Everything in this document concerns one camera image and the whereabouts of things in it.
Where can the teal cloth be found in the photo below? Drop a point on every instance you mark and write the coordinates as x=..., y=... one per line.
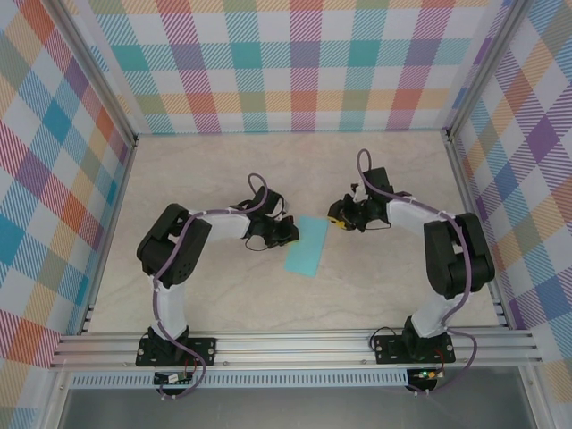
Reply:
x=308, y=250

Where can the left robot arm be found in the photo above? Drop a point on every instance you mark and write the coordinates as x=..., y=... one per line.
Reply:
x=223, y=225

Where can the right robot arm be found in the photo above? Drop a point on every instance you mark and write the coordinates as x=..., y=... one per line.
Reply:
x=411, y=214

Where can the grey metal sheet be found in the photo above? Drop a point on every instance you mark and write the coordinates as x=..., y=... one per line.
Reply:
x=290, y=409

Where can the small right circuit board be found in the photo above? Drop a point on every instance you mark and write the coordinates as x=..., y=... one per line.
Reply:
x=426, y=374

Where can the small circuit board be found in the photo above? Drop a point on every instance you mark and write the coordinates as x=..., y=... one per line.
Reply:
x=172, y=379
x=426, y=374

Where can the small left circuit board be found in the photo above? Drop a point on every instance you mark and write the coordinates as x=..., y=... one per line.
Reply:
x=172, y=379

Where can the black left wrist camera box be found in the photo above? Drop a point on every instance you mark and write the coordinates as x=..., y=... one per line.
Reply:
x=273, y=200

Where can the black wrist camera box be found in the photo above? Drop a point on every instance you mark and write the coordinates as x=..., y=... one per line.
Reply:
x=273, y=200
x=376, y=179

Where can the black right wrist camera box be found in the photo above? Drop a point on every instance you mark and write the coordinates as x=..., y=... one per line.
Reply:
x=376, y=179

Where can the aluminium mounting rail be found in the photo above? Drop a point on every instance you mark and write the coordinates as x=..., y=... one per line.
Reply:
x=290, y=348

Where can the aluminium side rail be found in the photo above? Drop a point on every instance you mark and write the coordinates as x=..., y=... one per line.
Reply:
x=467, y=192
x=120, y=192

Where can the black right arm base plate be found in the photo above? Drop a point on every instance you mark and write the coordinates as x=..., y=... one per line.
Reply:
x=389, y=350

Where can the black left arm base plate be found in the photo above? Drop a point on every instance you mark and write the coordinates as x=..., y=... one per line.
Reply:
x=203, y=350

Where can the aluminium frame post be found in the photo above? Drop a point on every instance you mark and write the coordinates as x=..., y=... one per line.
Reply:
x=96, y=71
x=485, y=67

